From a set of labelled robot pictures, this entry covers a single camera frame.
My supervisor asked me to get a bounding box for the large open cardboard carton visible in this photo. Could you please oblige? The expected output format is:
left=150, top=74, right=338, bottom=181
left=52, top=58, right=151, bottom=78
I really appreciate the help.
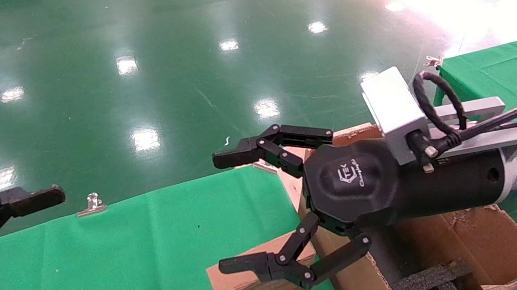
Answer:
left=273, top=101, right=517, bottom=290

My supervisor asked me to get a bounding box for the black foam insert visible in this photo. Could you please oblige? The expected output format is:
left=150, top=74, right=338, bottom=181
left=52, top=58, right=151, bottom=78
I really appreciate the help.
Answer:
left=387, top=257, right=476, bottom=290

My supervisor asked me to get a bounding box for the green tablecloth with white legs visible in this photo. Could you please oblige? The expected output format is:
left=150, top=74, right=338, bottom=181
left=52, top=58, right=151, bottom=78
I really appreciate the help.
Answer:
left=426, top=36, right=517, bottom=212

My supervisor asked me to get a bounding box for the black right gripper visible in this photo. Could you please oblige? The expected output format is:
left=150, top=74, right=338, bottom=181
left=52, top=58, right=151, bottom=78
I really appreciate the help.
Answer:
left=200, top=93, right=517, bottom=290

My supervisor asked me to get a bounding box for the silver binder clip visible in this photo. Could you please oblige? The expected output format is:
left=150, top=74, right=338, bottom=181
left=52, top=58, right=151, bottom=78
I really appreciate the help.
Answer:
left=423, top=54, right=445, bottom=70
left=74, top=191, right=108, bottom=218

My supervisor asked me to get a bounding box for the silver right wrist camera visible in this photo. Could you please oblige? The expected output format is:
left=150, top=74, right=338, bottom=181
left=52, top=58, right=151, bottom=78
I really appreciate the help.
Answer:
left=359, top=52, right=513, bottom=171

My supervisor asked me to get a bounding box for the light wooden board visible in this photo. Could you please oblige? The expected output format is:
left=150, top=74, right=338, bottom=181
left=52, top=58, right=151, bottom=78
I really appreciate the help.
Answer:
left=252, top=158, right=279, bottom=177

